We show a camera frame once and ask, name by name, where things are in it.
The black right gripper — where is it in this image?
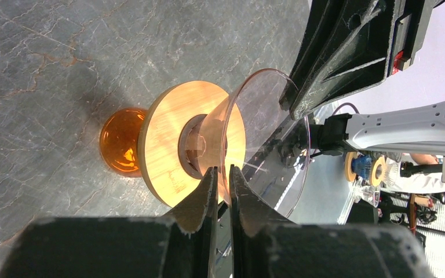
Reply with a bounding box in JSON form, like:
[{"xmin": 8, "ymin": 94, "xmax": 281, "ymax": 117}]
[{"xmin": 279, "ymin": 0, "xmax": 437, "ymax": 120}]

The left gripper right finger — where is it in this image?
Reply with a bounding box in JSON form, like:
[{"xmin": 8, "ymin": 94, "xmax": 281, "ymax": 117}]
[{"xmin": 228, "ymin": 166, "xmax": 432, "ymax": 277}]

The round wooden dripper collar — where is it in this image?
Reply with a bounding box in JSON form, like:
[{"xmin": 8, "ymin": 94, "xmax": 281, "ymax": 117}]
[{"xmin": 138, "ymin": 81, "xmax": 246, "ymax": 207}]

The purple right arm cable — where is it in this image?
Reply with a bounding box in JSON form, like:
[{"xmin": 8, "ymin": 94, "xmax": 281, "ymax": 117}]
[{"xmin": 330, "ymin": 101, "xmax": 362, "ymax": 118}]

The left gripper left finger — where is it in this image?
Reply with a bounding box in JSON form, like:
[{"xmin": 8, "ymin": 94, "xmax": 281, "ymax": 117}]
[{"xmin": 0, "ymin": 167, "xmax": 218, "ymax": 277}]

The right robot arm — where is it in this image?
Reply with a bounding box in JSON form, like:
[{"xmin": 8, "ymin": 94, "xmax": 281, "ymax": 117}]
[{"xmin": 279, "ymin": 1, "xmax": 445, "ymax": 155}]

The amber glass carafe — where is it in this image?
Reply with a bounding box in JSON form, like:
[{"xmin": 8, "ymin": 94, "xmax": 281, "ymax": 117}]
[{"xmin": 99, "ymin": 107, "xmax": 147, "ymax": 178}]

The clear plastic dripper cone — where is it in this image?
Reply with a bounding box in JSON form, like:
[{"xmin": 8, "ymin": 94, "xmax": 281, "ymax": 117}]
[{"xmin": 180, "ymin": 68, "xmax": 310, "ymax": 217}]

